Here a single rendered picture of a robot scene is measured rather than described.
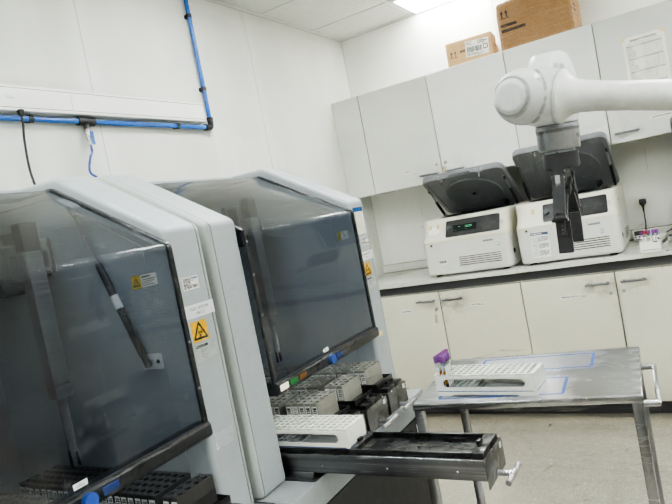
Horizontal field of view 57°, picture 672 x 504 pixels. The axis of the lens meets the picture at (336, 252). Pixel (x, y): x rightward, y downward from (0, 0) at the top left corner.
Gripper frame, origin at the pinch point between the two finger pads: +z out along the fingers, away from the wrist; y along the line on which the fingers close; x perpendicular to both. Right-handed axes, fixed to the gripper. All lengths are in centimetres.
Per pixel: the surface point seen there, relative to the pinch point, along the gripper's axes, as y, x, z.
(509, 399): 13, 23, 43
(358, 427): -14, 55, 41
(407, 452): -20, 39, 43
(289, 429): -20, 73, 40
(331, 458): -22, 60, 46
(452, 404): 11, 39, 44
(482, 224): 218, 89, 19
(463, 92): 248, 98, -63
